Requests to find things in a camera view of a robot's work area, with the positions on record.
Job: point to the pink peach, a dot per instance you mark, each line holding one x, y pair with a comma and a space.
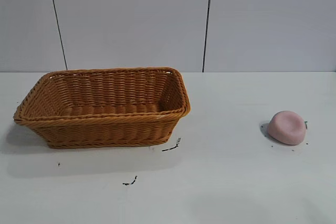
286, 129

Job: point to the brown woven wicker basket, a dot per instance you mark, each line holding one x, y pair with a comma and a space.
105, 129

